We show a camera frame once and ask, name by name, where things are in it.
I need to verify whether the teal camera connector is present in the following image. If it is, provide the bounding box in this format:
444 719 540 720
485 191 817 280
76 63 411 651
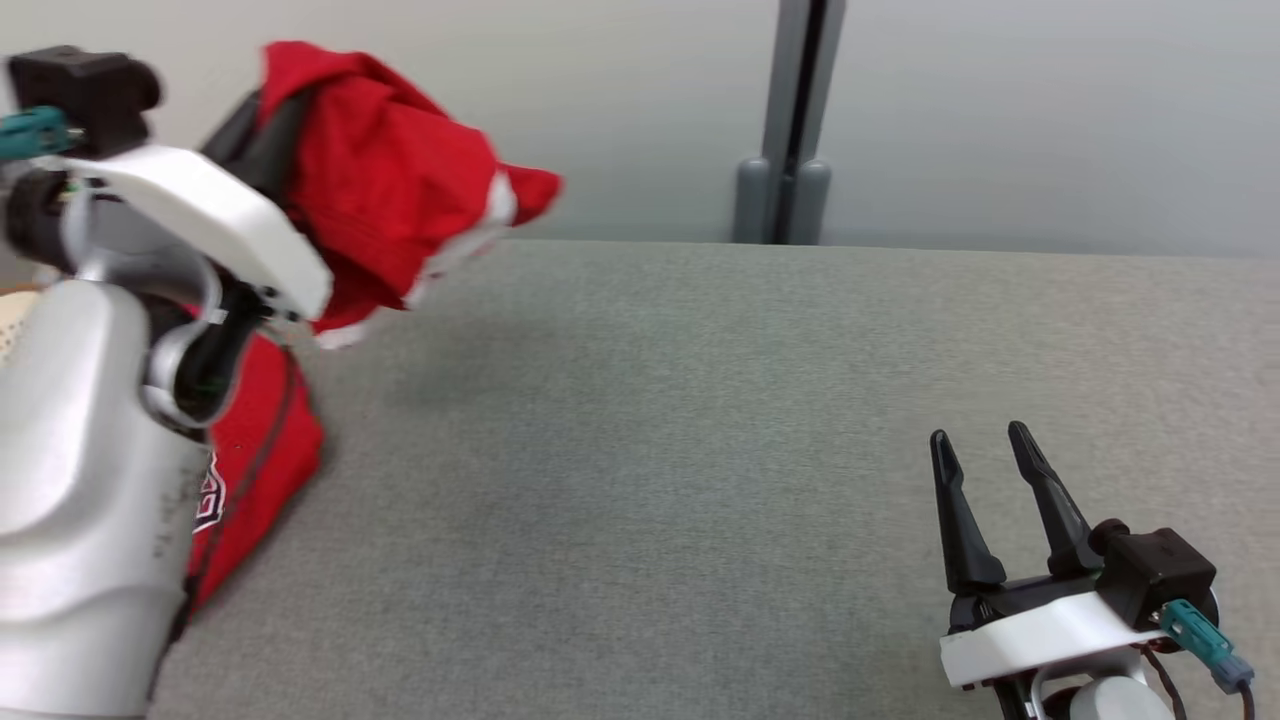
1160 600 1254 693
0 108 81 161

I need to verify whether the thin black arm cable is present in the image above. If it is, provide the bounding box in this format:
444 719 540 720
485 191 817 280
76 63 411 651
1140 645 1256 720
150 345 301 701

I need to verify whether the beige perforated laundry basket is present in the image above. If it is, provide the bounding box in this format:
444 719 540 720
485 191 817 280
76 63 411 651
0 285 41 366

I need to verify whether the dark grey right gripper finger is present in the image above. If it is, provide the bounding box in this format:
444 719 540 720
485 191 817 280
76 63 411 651
930 430 1006 593
1008 421 1101 576

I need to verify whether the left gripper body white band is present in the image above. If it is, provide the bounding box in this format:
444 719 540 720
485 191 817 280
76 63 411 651
62 145 333 401

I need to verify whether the grey partition post with slot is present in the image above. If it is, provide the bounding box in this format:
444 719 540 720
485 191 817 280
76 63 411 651
733 0 846 246

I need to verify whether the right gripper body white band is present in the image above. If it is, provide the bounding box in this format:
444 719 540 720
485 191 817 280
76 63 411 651
940 572 1171 689

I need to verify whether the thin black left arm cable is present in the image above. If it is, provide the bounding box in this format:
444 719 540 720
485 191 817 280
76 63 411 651
150 345 301 701

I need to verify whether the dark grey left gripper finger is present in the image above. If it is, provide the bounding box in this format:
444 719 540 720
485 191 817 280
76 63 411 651
240 98 313 206
203 92 269 171

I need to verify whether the teal right camera connector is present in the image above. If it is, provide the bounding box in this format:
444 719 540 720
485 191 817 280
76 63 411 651
1160 600 1254 693

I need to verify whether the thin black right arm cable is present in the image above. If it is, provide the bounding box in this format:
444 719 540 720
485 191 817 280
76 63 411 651
1140 645 1256 720

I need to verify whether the teal left camera connector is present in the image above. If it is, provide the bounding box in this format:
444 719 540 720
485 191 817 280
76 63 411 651
0 108 81 161

